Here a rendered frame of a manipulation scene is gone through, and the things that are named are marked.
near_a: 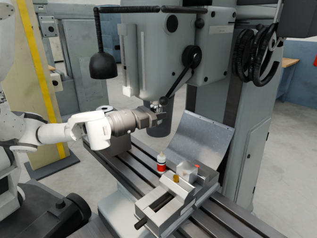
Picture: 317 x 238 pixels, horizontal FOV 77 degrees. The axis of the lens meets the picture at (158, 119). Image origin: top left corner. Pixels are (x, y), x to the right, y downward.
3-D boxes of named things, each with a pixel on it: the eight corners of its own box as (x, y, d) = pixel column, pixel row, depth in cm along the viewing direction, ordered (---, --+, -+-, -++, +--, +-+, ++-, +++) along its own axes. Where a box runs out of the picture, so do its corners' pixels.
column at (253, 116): (217, 267, 139) (277, 19, 69) (171, 223, 169) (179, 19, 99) (249, 223, 170) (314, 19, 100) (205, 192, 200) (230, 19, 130)
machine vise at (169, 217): (161, 244, 62) (161, 221, 57) (132, 214, 71) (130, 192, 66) (220, 186, 83) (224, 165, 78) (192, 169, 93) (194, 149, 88)
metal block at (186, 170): (187, 187, 72) (189, 174, 69) (175, 178, 76) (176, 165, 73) (196, 179, 75) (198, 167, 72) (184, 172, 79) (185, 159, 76)
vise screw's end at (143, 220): (137, 231, 62) (137, 227, 61) (134, 227, 63) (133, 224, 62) (147, 223, 64) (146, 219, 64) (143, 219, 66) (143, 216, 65)
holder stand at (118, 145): (111, 157, 101) (106, 122, 92) (94, 139, 116) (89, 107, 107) (131, 148, 107) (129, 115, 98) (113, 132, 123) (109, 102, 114)
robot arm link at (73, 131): (96, 113, 60) (60, 117, 64) (103, 140, 62) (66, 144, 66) (106, 109, 67) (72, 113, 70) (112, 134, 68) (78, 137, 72)
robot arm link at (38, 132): (75, 147, 70) (31, 150, 75) (79, 119, 73) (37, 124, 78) (53, 140, 60) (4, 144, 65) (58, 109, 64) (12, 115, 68)
